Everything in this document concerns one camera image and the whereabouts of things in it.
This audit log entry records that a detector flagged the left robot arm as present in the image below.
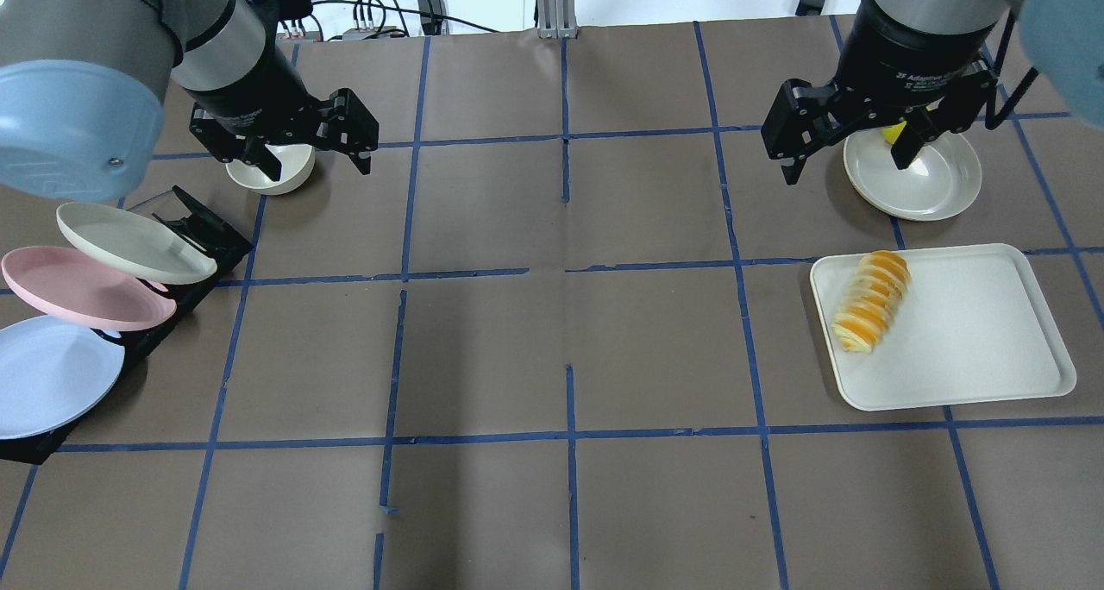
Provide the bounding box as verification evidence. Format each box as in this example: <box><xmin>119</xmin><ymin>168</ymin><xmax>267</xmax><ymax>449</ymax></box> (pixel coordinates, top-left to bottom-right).
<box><xmin>1</xmin><ymin>0</ymin><xmax>380</xmax><ymax>202</ymax></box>

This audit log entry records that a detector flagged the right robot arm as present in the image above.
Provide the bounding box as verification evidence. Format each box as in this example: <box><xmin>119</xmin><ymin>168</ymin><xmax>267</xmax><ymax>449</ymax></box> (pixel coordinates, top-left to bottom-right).
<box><xmin>761</xmin><ymin>0</ymin><xmax>1101</xmax><ymax>185</ymax></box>

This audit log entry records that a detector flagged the yellow lemon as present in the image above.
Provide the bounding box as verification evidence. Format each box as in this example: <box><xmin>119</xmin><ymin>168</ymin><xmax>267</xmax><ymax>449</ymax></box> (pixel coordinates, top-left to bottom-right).
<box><xmin>880</xmin><ymin>122</ymin><xmax>907</xmax><ymax>146</ymax></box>

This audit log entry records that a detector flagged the blue plate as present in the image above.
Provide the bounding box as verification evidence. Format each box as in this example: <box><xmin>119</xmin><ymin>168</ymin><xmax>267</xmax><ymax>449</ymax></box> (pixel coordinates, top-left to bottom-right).
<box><xmin>1</xmin><ymin>316</ymin><xmax>125</xmax><ymax>440</ymax></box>

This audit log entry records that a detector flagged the cream round plate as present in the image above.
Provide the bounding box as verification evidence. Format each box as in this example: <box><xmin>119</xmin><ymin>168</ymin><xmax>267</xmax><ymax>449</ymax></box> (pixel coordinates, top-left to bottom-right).
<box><xmin>843</xmin><ymin>130</ymin><xmax>983</xmax><ymax>222</ymax></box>

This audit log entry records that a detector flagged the cream bowl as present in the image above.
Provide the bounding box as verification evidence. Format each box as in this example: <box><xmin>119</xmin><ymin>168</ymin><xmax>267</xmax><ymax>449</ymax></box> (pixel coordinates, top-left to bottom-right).
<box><xmin>225</xmin><ymin>143</ymin><xmax>316</xmax><ymax>197</ymax></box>

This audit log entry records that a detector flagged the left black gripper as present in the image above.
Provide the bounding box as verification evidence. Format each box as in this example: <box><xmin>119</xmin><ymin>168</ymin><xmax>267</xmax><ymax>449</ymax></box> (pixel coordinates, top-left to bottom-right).
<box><xmin>189</xmin><ymin>42</ymin><xmax>380</xmax><ymax>182</ymax></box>

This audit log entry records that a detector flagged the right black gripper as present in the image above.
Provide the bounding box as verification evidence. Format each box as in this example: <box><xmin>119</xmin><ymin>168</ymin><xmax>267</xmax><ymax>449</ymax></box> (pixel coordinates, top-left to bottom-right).
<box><xmin>761</xmin><ymin>8</ymin><xmax>996</xmax><ymax>185</ymax></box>

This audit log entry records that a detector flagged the sliced orange bread loaf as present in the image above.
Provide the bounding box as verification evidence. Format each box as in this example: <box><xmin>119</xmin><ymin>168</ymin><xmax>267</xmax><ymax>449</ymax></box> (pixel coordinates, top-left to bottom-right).
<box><xmin>831</xmin><ymin>249</ymin><xmax>912</xmax><ymax>354</ymax></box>

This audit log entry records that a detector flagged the cream plate in rack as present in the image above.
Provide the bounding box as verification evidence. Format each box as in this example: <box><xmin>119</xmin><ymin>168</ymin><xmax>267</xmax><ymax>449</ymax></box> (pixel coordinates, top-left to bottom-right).
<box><xmin>55</xmin><ymin>202</ymin><xmax>217</xmax><ymax>285</ymax></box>

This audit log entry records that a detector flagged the pink plate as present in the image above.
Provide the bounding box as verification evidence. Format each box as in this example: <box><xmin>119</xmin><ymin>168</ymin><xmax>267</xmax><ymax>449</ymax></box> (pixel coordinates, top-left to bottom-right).
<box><xmin>3</xmin><ymin>247</ymin><xmax>177</xmax><ymax>331</ymax></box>

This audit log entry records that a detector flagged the aluminium frame post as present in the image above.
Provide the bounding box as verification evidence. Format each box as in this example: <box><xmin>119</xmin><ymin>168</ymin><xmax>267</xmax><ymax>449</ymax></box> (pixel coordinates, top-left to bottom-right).
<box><xmin>537</xmin><ymin>0</ymin><xmax>577</xmax><ymax>39</ymax></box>

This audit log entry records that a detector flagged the cream rectangular tray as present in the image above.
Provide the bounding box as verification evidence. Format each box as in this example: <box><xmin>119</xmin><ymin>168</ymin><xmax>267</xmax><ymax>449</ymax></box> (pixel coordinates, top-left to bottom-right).
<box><xmin>809</xmin><ymin>243</ymin><xmax>1078</xmax><ymax>411</ymax></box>

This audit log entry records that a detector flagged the black dish rack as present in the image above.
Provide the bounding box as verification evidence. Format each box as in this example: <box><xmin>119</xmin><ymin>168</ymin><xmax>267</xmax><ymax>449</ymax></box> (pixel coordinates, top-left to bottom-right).
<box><xmin>3</xmin><ymin>186</ymin><xmax>252</xmax><ymax>467</ymax></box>

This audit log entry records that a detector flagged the black power adapter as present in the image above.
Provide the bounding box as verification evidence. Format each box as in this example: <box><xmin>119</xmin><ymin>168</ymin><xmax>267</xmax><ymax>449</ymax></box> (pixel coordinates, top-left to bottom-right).
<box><xmin>417</xmin><ymin>0</ymin><xmax>447</xmax><ymax>35</ymax></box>

